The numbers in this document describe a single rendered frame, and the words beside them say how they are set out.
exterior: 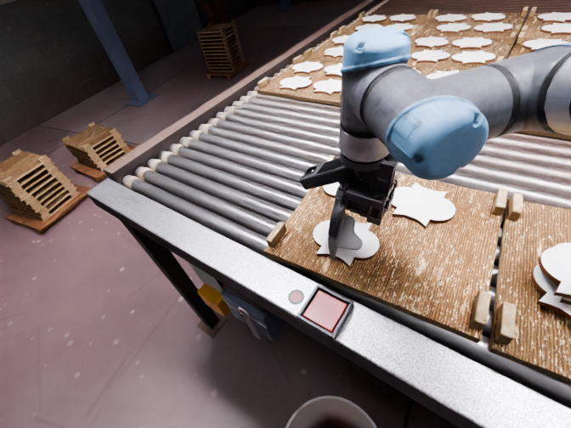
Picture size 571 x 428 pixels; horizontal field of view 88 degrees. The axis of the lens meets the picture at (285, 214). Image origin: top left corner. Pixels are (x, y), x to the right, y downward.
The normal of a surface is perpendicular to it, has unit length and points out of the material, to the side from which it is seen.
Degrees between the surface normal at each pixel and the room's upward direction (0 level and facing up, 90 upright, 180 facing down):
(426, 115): 33
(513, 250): 0
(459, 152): 92
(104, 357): 0
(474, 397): 0
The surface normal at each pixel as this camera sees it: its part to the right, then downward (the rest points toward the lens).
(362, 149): -0.34, 0.71
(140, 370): -0.16, -0.69
